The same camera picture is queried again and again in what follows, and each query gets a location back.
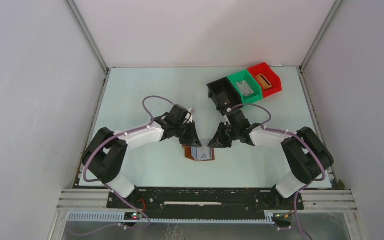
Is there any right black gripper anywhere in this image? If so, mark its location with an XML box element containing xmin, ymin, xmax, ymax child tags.
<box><xmin>208</xmin><ymin>121</ymin><xmax>240</xmax><ymax>149</ymax></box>

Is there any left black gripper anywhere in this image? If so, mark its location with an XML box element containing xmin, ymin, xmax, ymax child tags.
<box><xmin>173</xmin><ymin>120</ymin><xmax>202</xmax><ymax>148</ymax></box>

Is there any brown leather card holder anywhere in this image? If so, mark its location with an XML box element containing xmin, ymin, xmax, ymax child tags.
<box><xmin>182</xmin><ymin>140</ymin><xmax>215</xmax><ymax>162</ymax></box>

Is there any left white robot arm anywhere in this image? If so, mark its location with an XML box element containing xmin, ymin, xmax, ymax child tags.
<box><xmin>81</xmin><ymin>104</ymin><xmax>202</xmax><ymax>208</ymax></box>

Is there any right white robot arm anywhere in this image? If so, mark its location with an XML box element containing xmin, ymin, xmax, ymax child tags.
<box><xmin>208</xmin><ymin>109</ymin><xmax>334</xmax><ymax>209</ymax></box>

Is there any dark card in black bin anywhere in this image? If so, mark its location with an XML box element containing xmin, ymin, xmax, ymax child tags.
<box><xmin>217</xmin><ymin>92</ymin><xmax>232</xmax><ymax>108</ymax></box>

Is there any silver card in green bin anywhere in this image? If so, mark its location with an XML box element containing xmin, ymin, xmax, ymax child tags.
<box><xmin>235</xmin><ymin>80</ymin><xmax>254</xmax><ymax>97</ymax></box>

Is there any gold card in red bin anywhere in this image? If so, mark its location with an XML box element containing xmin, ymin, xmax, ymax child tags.
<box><xmin>255</xmin><ymin>74</ymin><xmax>273</xmax><ymax>90</ymax></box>

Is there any black plastic bin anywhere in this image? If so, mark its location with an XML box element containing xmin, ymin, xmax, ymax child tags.
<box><xmin>206</xmin><ymin>77</ymin><xmax>243</xmax><ymax>116</ymax></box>

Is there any green plastic bin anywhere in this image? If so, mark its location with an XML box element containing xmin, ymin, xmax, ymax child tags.
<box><xmin>227</xmin><ymin>69</ymin><xmax>263</xmax><ymax>104</ymax></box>

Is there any red plastic bin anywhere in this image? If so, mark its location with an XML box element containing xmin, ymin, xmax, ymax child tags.
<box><xmin>246</xmin><ymin>62</ymin><xmax>282</xmax><ymax>98</ymax></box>

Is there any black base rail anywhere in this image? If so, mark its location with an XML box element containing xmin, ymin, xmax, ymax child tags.
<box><xmin>106</xmin><ymin>187</ymin><xmax>304</xmax><ymax>221</ymax></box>

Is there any white cable duct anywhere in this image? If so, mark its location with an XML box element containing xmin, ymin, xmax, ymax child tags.
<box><xmin>66</xmin><ymin>211</ymin><xmax>289</xmax><ymax>224</ymax></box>

